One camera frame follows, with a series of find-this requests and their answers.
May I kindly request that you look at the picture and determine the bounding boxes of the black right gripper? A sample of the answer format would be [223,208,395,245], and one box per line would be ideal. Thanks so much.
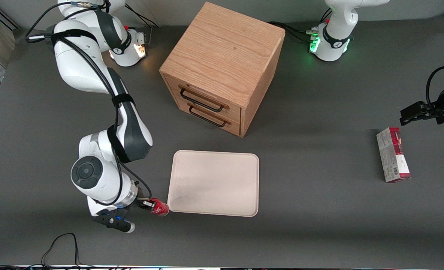
[131,187,157,210]

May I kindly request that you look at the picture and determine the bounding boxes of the red coke bottle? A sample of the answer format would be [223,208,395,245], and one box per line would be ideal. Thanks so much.
[150,200,170,218]

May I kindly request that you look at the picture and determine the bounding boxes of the beige rectangular tray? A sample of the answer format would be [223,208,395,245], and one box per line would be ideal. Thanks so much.
[167,150,260,218]

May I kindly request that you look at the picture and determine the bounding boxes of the red and grey carton box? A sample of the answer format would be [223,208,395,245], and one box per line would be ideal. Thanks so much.
[376,127,412,183]

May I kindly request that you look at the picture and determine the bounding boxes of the wooden drawer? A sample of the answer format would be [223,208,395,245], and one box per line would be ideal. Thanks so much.
[165,74,242,122]
[171,94,242,137]

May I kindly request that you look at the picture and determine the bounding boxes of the wooden drawer cabinet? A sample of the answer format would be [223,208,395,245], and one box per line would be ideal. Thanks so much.
[159,1,286,138]

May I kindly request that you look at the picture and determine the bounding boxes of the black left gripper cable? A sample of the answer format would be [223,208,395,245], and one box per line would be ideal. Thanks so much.
[426,66,444,110]

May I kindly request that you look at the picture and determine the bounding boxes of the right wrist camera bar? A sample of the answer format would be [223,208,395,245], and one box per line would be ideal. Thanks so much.
[93,211,136,234]

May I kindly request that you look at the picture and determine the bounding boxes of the black looping table cable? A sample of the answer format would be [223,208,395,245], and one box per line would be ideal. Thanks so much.
[0,232,132,270]

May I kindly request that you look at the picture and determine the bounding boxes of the black metal drawer handle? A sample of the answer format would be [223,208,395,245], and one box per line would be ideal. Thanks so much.
[179,87,224,113]
[188,105,227,128]

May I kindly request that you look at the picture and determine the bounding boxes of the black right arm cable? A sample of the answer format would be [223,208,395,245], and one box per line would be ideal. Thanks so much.
[25,0,152,200]

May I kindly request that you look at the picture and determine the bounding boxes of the black left base cables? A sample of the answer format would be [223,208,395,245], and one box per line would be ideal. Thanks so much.
[268,7,333,44]

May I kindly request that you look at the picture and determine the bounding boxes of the black base cables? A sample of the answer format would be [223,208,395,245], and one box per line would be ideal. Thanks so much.
[124,4,159,48]
[268,7,333,44]

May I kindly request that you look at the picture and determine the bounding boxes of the black right base cables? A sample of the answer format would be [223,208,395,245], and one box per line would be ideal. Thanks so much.
[124,4,159,48]

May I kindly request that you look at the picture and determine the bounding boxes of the aluminium frame rail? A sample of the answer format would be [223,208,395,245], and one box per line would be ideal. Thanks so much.
[0,0,21,30]

